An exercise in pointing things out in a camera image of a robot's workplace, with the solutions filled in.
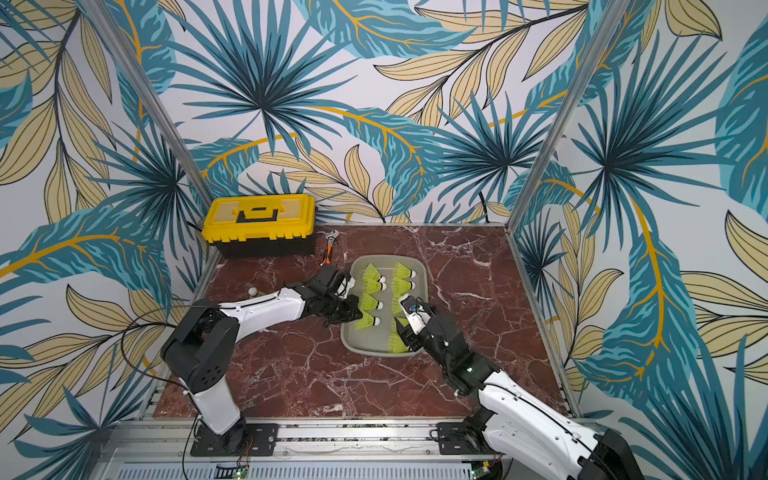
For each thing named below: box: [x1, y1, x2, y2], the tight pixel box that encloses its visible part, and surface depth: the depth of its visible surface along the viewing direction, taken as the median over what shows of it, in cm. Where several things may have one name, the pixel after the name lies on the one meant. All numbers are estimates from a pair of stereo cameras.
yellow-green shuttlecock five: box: [362, 281, 388, 295], surface depth 102 cm
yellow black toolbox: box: [202, 194, 316, 258], surface depth 100 cm
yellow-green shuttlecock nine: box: [358, 294, 384, 312], surface depth 97 cm
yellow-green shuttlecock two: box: [393, 262, 416, 280], surface depth 105 cm
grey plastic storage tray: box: [341, 255, 429, 357], surface depth 97 cm
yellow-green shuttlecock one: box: [391, 277, 416, 295], surface depth 102 cm
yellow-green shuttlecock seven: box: [354, 312, 381, 331], surface depth 93 cm
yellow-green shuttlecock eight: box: [362, 263, 387, 285], surface depth 102 cm
